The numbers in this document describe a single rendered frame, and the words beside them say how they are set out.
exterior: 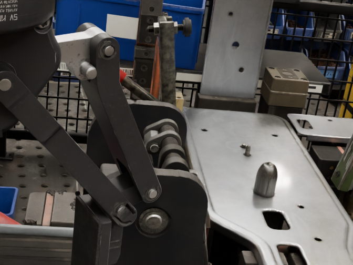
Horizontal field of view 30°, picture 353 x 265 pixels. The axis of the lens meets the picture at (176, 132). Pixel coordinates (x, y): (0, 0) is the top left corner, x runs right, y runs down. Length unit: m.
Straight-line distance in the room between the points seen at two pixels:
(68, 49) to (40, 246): 0.25
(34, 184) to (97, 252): 1.21
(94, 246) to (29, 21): 0.14
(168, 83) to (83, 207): 0.68
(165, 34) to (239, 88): 0.39
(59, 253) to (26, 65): 0.26
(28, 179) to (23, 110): 1.29
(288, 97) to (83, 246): 1.01
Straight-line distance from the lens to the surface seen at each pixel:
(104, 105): 0.31
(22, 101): 0.29
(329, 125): 1.30
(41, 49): 0.29
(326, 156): 1.21
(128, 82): 1.02
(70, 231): 0.54
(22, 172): 1.61
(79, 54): 0.31
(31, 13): 0.26
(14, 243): 0.53
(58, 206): 0.74
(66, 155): 0.31
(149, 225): 0.61
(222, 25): 1.30
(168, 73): 1.01
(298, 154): 1.15
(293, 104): 1.35
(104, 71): 0.30
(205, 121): 1.21
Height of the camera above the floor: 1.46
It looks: 24 degrees down
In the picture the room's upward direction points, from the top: 8 degrees clockwise
